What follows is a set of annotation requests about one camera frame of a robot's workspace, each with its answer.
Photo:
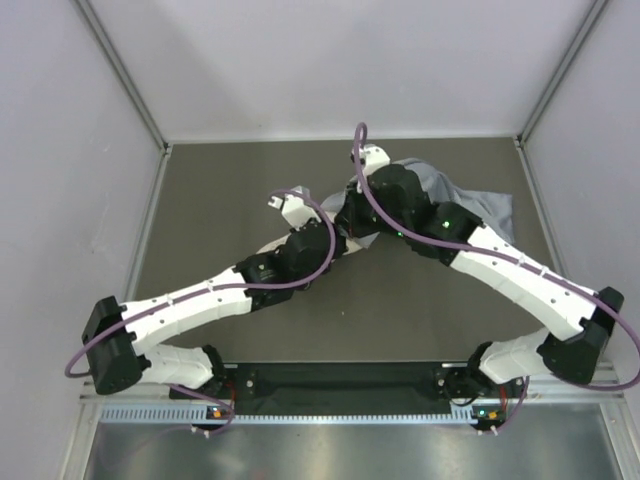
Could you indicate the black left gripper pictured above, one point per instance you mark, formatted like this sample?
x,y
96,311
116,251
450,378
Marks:
x,y
340,247

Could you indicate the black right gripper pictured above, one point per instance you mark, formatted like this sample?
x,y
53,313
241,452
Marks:
x,y
348,217

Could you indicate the cream bear print pillow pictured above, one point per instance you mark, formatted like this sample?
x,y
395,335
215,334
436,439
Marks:
x,y
351,246

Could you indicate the grey fabric pillowcase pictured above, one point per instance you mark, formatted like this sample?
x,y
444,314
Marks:
x,y
495,209

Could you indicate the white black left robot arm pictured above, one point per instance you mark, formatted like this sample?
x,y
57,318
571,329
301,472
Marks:
x,y
127,341

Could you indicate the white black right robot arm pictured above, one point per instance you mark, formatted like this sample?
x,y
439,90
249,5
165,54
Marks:
x,y
471,232

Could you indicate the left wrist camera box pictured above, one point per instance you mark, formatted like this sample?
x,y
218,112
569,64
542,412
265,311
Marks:
x,y
294,209

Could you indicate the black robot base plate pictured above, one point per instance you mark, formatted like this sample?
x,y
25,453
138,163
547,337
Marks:
x,y
432,380

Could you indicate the slotted grey cable duct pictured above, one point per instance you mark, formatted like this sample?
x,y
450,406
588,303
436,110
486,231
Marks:
x,y
206,414

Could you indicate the right rear aluminium post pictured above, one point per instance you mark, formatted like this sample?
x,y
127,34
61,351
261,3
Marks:
x,y
569,55

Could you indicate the aluminium post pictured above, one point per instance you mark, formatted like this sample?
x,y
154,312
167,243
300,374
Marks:
x,y
569,55
97,29

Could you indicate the aluminium front frame rail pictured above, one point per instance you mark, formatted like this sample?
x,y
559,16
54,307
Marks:
x,y
542,389

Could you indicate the left rear aluminium post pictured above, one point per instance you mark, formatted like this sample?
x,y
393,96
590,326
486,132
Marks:
x,y
97,29

